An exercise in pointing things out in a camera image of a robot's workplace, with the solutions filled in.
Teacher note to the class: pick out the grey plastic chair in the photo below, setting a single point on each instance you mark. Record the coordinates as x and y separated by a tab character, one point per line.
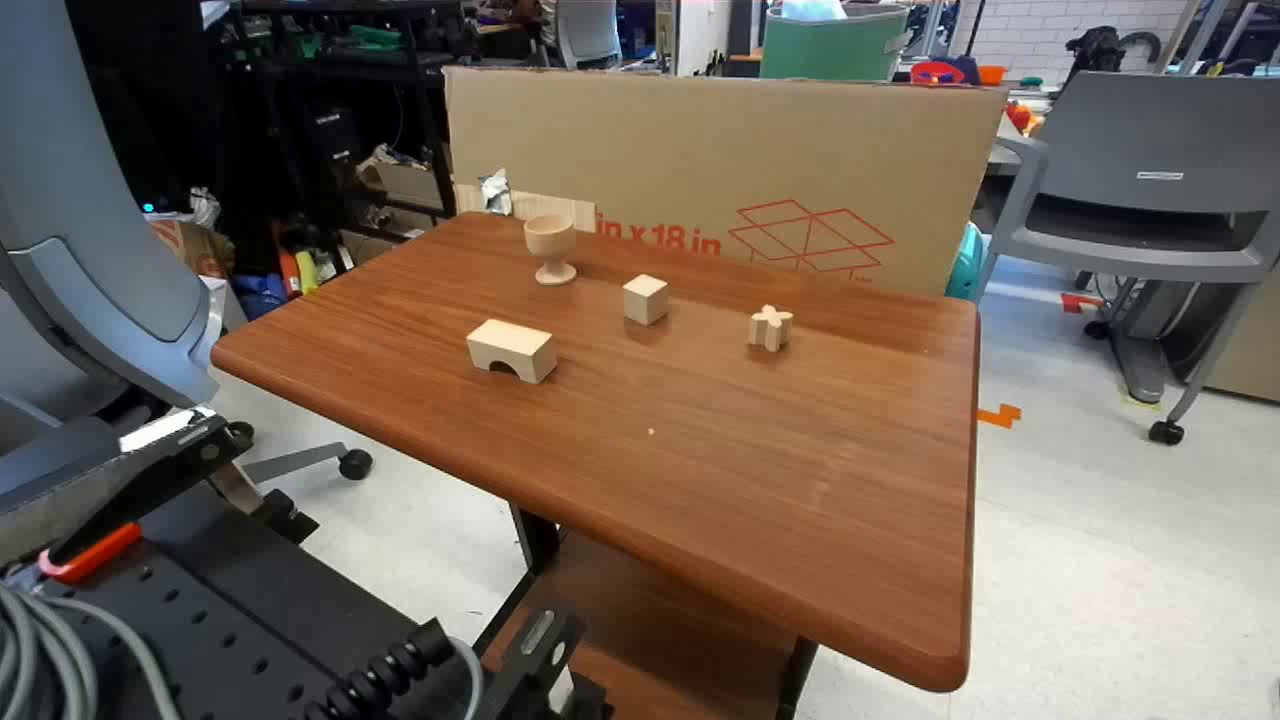
1146	172

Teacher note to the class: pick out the wooden cross block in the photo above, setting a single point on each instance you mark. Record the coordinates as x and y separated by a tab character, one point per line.
771	328

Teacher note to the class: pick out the large cardboard box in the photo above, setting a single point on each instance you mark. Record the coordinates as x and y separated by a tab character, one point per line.
720	147

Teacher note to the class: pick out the black cluttered shelf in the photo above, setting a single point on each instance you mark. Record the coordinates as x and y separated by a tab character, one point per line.
304	122

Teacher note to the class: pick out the green board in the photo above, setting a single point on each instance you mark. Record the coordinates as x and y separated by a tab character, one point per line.
830	51

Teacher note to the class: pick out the brown table pedestal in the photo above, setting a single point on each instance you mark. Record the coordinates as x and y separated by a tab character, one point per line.
653	627

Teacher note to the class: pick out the teal bag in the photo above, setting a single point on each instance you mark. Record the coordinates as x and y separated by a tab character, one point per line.
971	267

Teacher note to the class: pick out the wooden goblet block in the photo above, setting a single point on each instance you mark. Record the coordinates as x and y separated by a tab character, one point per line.
550	240

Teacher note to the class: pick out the wooden arch block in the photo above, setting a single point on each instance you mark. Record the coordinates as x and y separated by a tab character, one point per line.
512	349

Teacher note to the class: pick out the square wooden cube block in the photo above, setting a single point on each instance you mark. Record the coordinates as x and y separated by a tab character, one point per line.
645	301

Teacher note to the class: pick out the office chair leg with caster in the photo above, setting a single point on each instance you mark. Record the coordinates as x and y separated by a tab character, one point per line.
321	459

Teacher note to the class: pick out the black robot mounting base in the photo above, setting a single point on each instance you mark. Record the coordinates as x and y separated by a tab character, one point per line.
226	627

